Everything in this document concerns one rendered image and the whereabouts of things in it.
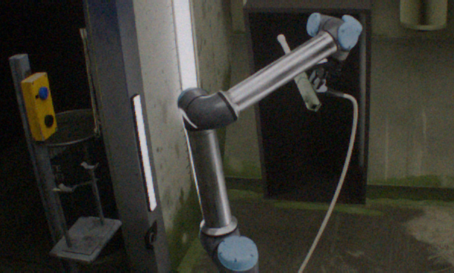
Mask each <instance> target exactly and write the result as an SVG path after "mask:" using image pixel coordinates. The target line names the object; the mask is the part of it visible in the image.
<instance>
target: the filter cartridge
mask: <svg viewBox="0 0 454 273"><path fill-rule="evenodd" d="M446 1H447V0H400V6H399V9H400V20H399V25H400V26H402V27H405V28H408V29H414V30H418V31H419V32H422V37H421V39H422V40H423V39H424V33H426V32H427V31H428V30H440V29H443V28H445V27H446V9H447V3H446Z"/></svg>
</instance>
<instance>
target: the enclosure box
mask: <svg viewBox="0 0 454 273"><path fill-rule="evenodd" d="M314 13H316V14H317V13H319V14H323V15H328V16H332V17H335V18H339V19H343V15H349V16H351V17H352V18H354V19H356V20H357V21H358V22H359V23H360V24H361V25H362V31H361V32H360V35H359V36H358V42H357V43H356V44H355V46H354V47H352V48H351V49H350V51H349V53H348V55H347V56H346V63H345V64H344V65H343V67H342V69H341V70H340V71H341V75H340V77H339V78H338V80H337V82H331V81H330V80H326V83H325V86H326V87H330V88H333V89H334V90H336V91H340V92H343V94H348V95H351V96H353V97H354V98H355V100H356V102H357V106H358V116H357V124H356V129H355V138H354V142H353V145H352V152H351V156H350V159H349V164H348V168H347V170H346V175H345V178H344V181H343V182H342V185H341V188H340V191H339V194H338V197H337V200H336V202H335V203H341V204H352V205H357V204H362V205H365V203H366V187H367V174H368V153H369V134H370V116H371V107H370V97H371V0H247V1H246V3H245V5H244V7H243V18H244V25H245V32H246V47H248V54H249V68H250V75H251V76H252V75H253V74H255V73H256V72H259V71H260V70H262V69H263V68H265V67H267V66H268V65H269V64H272V63H274V62H275V61H276V60H278V59H279V58H282V57H283V56H284V55H285V51H284V49H283V46H282V45H281V43H280V42H279V40H278V38H277V37H278V36H279V35H284V37H285V41H286V43H287V45H288V47H289V49H290V51H293V50H294V49H296V48H298V47H300V46H301V45H302V44H304V43H305V42H308V41H309V40H310V39H312V38H313V36H310V35H309V34H308V29H307V26H308V25H307V22H308V18H309V16H311V15H312V14H314ZM317 96H318V95H317ZM318 98H319V100H320V102H321V106H320V107H319V109H318V111H312V110H309V108H307V106H306V104H305V102H304V101H303V98H302V94H301V92H300V91H299V88H298V85H297V83H296V82H295V80H294V78H293V79H292V80H291V81H289V82H288V83H285V84H284V85H282V86H280V87H279V89H277V90H275V91H274V92H272V93H271V94H269V95H268V96H265V97H264V98H263V99H261V100H259V101H258V102H257V103H255V104H254V112H255V119H256V127H257V135H258V150H259V158H260V165H261V179H262V186H263V194H264V199H275V200H287V201H299V202H320V203H321V202H330V203H332V201H333V198H334V195H335V193H336V190H337V186H338V184H339V182H340V180H341V176H342V173H343V169H344V166H345V163H346V157H347V154H348V151H349V144H350V140H351V136H352V127H353V121H354V105H353V102H352V101H351V99H349V98H346V97H343V98H342V99H341V98H337V97H333V98H330V97H326V96H318Z"/></svg>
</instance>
